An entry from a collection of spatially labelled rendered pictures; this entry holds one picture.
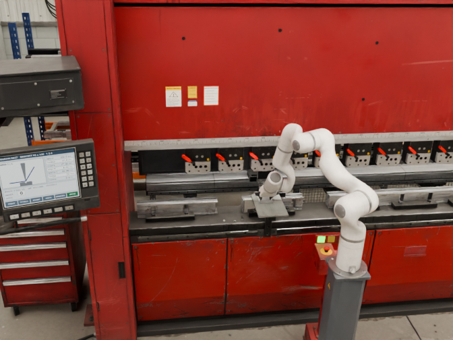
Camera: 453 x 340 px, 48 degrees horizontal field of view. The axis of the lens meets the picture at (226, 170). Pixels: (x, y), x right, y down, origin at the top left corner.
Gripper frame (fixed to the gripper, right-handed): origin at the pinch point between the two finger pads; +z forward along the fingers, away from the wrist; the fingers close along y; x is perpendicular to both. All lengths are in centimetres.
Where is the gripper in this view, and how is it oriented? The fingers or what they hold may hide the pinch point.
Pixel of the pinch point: (265, 196)
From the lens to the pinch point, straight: 313.2
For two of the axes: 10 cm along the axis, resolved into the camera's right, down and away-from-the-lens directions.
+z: -1.0, 3.9, 9.1
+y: -9.9, 0.4, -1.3
